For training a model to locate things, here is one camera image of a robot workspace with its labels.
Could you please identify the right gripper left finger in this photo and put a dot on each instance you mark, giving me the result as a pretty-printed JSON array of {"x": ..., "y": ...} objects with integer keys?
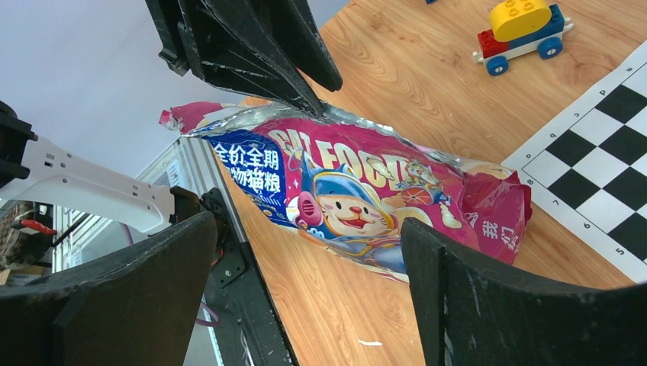
[{"x": 135, "y": 306}]

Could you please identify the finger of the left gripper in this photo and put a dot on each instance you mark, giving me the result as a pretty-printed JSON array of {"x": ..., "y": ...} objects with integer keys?
[{"x": 292, "y": 24}]

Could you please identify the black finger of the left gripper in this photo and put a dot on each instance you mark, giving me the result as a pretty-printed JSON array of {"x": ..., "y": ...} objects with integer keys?
[{"x": 229, "y": 46}]

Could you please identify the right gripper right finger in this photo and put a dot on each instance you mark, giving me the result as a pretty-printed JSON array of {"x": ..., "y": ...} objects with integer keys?
[{"x": 472, "y": 309}]

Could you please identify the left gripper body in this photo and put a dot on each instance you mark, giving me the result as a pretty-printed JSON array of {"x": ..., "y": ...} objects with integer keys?
[{"x": 167, "y": 17}]

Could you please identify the pink pet food bag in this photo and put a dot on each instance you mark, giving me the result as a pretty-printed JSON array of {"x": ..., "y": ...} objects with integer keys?
[{"x": 348, "y": 184}]

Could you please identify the black white chessboard mat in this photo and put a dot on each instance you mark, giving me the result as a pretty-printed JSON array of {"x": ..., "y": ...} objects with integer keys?
[{"x": 587, "y": 166}]

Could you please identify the toy block car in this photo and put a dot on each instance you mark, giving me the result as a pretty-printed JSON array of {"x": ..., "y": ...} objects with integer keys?
[{"x": 517, "y": 28}]

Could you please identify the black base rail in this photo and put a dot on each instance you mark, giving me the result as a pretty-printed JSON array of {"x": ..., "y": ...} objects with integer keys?
[{"x": 250, "y": 331}]

